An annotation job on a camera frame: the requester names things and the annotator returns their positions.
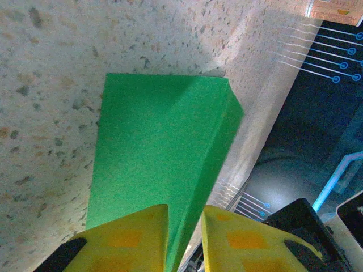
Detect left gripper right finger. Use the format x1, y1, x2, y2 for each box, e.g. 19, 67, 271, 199
200, 205, 324, 272

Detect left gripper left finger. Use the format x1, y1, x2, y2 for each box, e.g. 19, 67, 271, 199
33, 203, 171, 272

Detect orange can silver lid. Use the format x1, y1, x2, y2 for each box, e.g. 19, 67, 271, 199
306, 0, 363, 28

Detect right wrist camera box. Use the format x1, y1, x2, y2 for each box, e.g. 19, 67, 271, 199
326, 191, 363, 247

